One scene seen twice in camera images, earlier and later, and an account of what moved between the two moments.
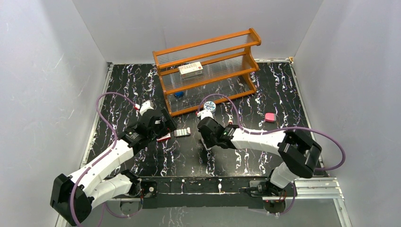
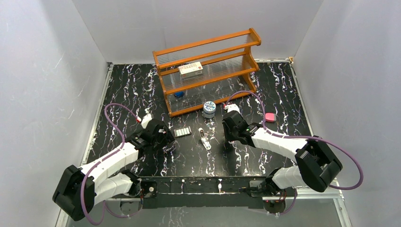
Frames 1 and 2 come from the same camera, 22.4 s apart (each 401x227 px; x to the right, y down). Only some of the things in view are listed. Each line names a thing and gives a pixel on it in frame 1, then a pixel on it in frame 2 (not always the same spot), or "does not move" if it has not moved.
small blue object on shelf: x=179 y=94 does not move
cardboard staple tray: x=182 y=132 does not move
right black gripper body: x=209 y=141 to x=231 y=135
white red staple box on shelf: x=190 y=70 does not move
